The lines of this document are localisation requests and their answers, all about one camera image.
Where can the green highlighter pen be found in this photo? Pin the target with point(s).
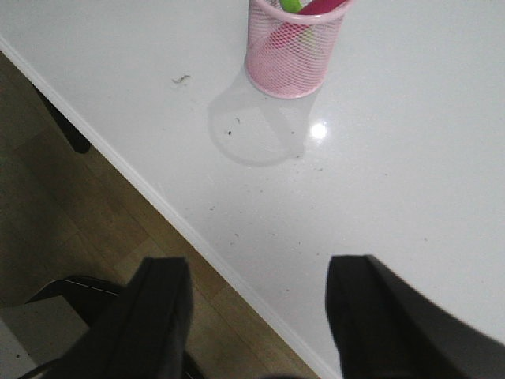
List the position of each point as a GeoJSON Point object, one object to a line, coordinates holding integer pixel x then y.
{"type": "Point", "coordinates": [289, 32]}

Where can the pink highlighter pen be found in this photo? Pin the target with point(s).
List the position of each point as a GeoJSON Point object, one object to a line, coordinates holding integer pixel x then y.
{"type": "Point", "coordinates": [323, 9]}

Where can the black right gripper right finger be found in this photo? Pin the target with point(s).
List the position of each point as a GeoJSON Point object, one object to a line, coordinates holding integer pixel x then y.
{"type": "Point", "coordinates": [383, 328]}

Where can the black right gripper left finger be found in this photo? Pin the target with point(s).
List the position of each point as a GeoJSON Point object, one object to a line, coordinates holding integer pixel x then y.
{"type": "Point", "coordinates": [143, 333]}

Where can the pink mesh pen holder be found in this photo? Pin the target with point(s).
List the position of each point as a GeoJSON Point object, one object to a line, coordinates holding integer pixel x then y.
{"type": "Point", "coordinates": [297, 69]}

